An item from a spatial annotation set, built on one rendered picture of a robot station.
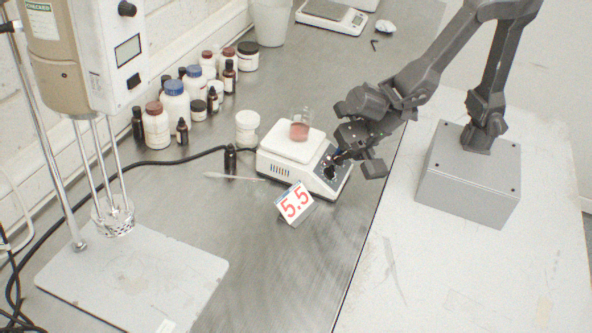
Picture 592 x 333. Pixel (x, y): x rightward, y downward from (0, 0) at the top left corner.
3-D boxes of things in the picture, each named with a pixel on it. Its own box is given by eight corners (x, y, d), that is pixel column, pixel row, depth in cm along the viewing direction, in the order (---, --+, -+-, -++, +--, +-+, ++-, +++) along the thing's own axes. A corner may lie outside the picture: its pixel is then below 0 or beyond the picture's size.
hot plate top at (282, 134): (327, 135, 105) (327, 133, 104) (308, 165, 96) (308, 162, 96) (281, 119, 108) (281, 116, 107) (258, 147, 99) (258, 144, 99)
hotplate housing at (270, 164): (352, 170, 109) (359, 145, 104) (333, 205, 100) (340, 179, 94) (269, 140, 114) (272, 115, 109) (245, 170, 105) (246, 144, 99)
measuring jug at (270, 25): (234, 36, 155) (235, -6, 145) (258, 25, 163) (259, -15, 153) (276, 54, 148) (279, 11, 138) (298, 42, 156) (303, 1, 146)
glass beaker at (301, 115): (281, 137, 102) (285, 108, 97) (298, 128, 105) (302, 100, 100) (300, 150, 99) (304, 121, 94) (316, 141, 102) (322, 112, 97)
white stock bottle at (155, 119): (141, 139, 109) (136, 102, 102) (164, 131, 112) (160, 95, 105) (152, 152, 106) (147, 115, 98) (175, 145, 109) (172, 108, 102)
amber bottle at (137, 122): (140, 141, 108) (135, 113, 103) (130, 136, 109) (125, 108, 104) (150, 135, 110) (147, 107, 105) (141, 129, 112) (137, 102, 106)
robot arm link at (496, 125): (484, 113, 104) (495, 91, 100) (506, 137, 98) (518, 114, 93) (461, 115, 102) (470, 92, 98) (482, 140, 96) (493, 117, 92)
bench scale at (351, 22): (358, 38, 165) (361, 26, 162) (293, 22, 169) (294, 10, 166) (368, 20, 179) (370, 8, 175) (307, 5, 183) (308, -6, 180)
